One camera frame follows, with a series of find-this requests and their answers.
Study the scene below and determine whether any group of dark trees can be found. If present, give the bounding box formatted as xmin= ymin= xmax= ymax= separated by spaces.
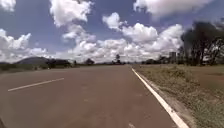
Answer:
xmin=176 ymin=19 xmax=224 ymax=67

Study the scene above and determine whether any distant row of trees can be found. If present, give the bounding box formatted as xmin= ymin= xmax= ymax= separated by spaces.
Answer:
xmin=44 ymin=53 xmax=178 ymax=67

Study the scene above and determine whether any dark distant hill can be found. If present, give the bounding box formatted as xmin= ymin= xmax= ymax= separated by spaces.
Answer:
xmin=14 ymin=56 xmax=52 ymax=66

